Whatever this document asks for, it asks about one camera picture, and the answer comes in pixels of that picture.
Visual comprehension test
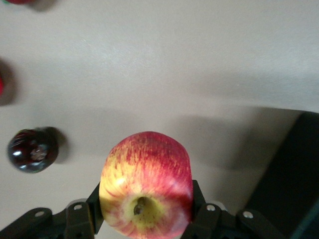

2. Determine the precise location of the black plastic box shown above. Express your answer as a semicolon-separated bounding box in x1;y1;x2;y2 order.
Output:
245;111;319;239

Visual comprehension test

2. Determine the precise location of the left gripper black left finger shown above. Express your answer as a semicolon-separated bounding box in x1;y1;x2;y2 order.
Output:
0;181;104;239

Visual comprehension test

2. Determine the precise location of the red yellow mango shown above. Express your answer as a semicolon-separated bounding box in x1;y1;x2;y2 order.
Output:
4;0;35;5

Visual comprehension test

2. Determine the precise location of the red yellow striped apple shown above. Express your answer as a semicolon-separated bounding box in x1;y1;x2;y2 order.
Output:
99;131;194;239

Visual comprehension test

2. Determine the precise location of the brown table cover mat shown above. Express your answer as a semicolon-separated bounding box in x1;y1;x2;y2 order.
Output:
0;0;319;239

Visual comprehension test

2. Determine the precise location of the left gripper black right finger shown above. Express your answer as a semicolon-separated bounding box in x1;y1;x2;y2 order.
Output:
181;179;287;239

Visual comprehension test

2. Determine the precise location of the dark purple plum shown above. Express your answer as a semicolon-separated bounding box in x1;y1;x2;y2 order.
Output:
6;127;60;173

